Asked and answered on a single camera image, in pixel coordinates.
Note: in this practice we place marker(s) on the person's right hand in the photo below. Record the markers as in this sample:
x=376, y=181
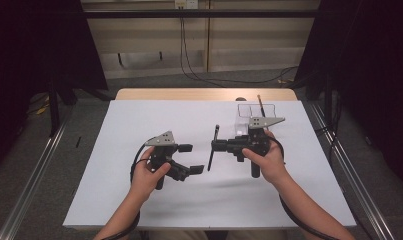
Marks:
x=272, y=166

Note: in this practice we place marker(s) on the clear acrylic organizer box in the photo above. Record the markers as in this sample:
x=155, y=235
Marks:
x=244, y=115

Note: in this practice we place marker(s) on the black curtain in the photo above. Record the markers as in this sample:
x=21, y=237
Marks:
x=32, y=50
x=365, y=66

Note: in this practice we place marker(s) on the white wall outlet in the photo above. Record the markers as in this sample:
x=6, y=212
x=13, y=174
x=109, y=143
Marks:
x=186, y=3

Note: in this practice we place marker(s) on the black metal stand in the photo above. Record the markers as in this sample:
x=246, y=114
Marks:
x=54, y=110

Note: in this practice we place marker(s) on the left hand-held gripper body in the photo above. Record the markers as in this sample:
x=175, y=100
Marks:
x=164, y=155

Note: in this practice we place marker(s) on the person's left hand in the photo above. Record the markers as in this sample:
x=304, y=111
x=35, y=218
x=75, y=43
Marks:
x=145, y=180

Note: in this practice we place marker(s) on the gold ferrule makeup brush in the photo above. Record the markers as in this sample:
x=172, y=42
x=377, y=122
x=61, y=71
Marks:
x=261, y=106

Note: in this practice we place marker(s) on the thin black makeup brush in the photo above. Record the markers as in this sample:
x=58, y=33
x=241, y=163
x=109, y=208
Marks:
x=216, y=131

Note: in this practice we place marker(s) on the aluminium frame rail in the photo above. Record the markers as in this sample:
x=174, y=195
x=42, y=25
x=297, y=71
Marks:
x=32, y=176
x=355, y=176

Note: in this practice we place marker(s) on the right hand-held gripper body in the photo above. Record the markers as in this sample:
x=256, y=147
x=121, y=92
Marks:
x=255, y=143

